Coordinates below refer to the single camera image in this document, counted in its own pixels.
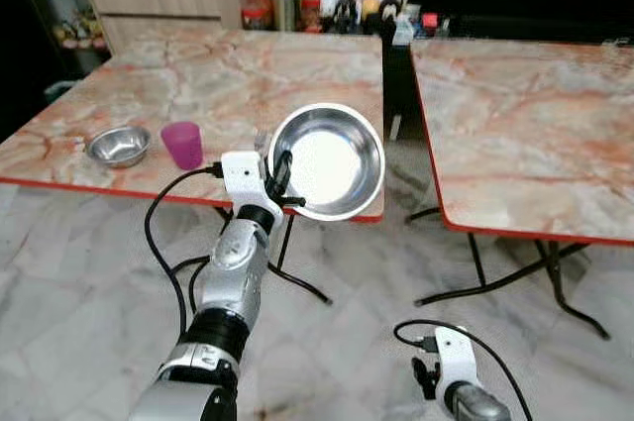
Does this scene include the round steel plate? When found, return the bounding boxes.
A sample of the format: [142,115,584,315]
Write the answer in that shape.
[267,102,386,222]

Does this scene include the purple plastic cup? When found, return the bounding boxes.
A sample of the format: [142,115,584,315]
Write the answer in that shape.
[160,121,204,171]

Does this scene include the marble-pattern folding table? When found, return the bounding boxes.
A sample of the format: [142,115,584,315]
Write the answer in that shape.
[410,38,634,343]
[0,27,386,308]

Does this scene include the small steel bowl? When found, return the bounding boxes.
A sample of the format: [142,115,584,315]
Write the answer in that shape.
[85,126,153,168]

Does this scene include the yellow-capped bottle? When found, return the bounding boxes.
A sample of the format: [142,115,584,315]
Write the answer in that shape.
[359,0,382,34]

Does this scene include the clear plastic bottle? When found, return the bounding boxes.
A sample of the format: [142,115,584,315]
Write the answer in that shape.
[392,5,415,46]

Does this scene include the light wooden cabinet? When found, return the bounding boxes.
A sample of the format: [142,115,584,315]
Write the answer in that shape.
[79,0,261,52]

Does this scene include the metal rack with jars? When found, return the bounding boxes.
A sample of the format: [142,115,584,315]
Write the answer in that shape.
[30,0,110,75]

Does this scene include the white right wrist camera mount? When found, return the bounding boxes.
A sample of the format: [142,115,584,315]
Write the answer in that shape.
[432,327,484,392]

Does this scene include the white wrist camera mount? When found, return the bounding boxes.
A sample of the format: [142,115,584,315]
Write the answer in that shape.
[432,327,484,392]
[219,151,271,212]

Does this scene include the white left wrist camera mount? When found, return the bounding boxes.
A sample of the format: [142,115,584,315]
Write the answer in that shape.
[219,151,271,212]

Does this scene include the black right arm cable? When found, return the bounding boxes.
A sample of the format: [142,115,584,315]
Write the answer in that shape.
[393,319,536,421]

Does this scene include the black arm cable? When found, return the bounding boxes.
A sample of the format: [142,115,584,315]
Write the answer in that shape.
[144,167,225,343]
[393,319,536,421]

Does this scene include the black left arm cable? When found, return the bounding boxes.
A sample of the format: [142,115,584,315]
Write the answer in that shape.
[144,167,225,343]

